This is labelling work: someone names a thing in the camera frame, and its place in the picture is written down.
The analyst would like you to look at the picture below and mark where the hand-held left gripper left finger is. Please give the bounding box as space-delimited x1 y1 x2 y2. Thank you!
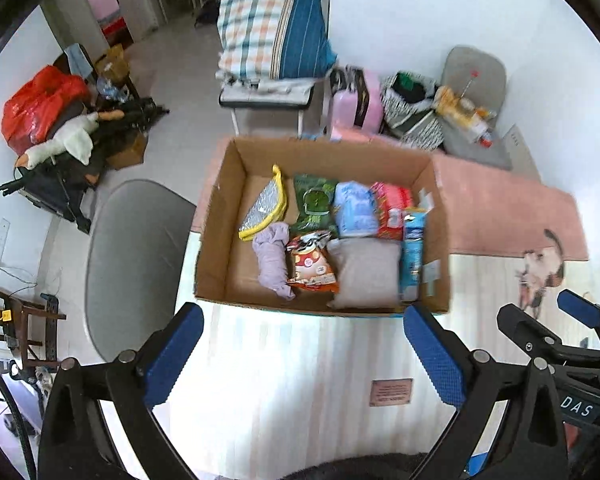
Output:
39 302 205 480

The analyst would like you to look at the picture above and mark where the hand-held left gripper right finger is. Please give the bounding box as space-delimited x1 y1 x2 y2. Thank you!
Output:
402 302 568 480

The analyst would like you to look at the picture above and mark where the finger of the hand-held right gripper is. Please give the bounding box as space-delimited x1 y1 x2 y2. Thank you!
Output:
557 290 600 351
497 304 600 367

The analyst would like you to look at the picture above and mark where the blue white carton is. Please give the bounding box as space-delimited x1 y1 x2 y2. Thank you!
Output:
399 210 426 303

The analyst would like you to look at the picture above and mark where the white soft pillow bag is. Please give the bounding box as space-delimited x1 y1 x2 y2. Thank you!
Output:
326 238 402 309

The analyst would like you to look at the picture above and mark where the purple plush toy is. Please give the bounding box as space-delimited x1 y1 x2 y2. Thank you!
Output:
252 223 297 301

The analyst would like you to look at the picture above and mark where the red snack packet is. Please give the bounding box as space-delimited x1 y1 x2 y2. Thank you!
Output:
370 181 415 241

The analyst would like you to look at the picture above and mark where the orange snack packet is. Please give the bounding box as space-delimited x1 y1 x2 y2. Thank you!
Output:
285 230 340 295

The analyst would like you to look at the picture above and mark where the blue tissue packet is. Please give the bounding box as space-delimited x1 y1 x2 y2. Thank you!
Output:
333 181 379 237

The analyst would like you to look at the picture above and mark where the yellow silver pouch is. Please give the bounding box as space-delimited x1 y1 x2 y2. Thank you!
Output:
238 165 287 241

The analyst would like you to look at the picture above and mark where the green snack packet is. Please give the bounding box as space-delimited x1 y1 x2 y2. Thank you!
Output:
292 173 340 233

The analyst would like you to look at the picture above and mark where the grey round chair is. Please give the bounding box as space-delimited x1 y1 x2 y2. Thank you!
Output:
85 180 198 363

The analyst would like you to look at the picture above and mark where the dark wooden chair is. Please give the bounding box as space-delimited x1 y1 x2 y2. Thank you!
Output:
0 277 67 376

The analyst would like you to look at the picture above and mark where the white leaning panel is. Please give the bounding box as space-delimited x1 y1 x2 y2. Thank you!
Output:
502 125 541 181

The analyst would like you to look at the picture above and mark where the black folded stroller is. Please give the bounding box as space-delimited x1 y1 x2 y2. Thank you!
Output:
0 100 170 233

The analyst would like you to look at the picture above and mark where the small brown cardboard box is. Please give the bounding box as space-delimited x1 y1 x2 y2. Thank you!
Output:
105 132 149 170

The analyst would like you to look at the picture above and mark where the white wrapped box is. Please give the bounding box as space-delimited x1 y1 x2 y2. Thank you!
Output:
452 110 497 147

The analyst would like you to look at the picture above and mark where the black white patterned bag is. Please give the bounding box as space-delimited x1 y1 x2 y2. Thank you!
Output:
380 72 446 150

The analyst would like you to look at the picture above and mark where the white goose plush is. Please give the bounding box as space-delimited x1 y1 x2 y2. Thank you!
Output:
15 111 123 170

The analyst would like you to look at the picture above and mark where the yellow plastic bag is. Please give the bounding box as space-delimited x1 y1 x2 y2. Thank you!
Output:
435 86 462 116

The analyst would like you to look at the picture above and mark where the clear plastic bottle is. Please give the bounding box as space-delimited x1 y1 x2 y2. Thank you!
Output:
461 71 481 102

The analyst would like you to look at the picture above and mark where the pink suitcase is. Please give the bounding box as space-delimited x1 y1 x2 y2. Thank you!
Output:
330 66 383 137

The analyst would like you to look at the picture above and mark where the grey cushioned chair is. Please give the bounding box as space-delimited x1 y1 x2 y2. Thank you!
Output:
440 46 513 171

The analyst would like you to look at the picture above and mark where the white folding bed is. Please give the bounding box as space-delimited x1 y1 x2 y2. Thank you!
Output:
219 77 316 138

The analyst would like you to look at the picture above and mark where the red plastic bag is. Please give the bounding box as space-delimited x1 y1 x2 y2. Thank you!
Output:
1 66 90 155

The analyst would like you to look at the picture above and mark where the yellow box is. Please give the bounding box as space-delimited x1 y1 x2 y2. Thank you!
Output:
94 45 131 79

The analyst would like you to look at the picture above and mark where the light blue cloth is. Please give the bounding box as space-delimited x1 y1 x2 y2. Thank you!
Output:
62 44 93 81

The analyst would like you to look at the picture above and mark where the plaid blue bedding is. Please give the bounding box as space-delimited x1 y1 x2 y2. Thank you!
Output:
216 0 338 81

